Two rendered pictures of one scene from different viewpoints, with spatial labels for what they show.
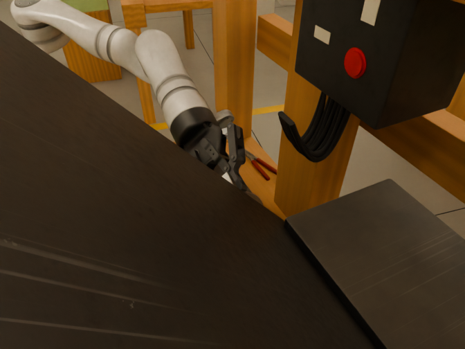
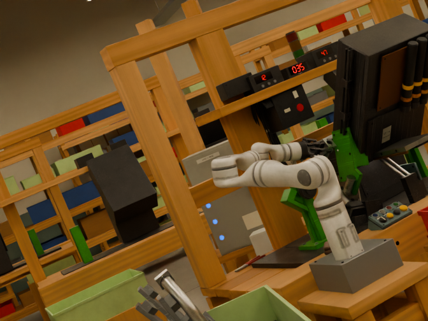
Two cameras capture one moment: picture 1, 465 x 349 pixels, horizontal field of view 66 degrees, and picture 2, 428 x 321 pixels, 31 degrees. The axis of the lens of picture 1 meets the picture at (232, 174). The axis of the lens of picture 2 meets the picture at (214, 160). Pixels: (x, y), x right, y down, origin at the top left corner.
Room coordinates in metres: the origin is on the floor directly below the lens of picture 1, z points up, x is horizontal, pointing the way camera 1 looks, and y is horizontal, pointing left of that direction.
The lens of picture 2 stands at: (0.81, 3.18, 1.52)
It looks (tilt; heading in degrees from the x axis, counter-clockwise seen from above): 3 degrees down; 270
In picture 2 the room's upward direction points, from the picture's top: 23 degrees counter-clockwise
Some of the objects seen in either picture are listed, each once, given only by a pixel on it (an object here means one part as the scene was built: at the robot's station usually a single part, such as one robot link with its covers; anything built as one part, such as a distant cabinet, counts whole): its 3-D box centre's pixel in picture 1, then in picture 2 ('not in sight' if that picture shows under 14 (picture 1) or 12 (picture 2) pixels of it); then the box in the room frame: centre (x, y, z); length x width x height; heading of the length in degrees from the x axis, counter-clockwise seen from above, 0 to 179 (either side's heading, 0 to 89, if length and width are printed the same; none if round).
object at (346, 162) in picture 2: not in sight; (350, 151); (0.29, 0.05, 1.17); 0.13 x 0.12 x 0.20; 26
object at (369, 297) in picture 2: not in sight; (362, 287); (0.53, 0.73, 0.83); 0.32 x 0.32 x 0.04; 22
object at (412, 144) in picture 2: not in sight; (389, 149); (0.13, 0.02, 1.11); 0.39 x 0.16 x 0.03; 116
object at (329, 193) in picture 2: not in sight; (320, 183); (0.53, 0.73, 1.19); 0.09 x 0.09 x 0.17; 39
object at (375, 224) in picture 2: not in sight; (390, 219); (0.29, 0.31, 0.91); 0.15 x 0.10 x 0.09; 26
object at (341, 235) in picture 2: not in sight; (339, 230); (0.53, 0.73, 1.03); 0.09 x 0.09 x 0.17; 25
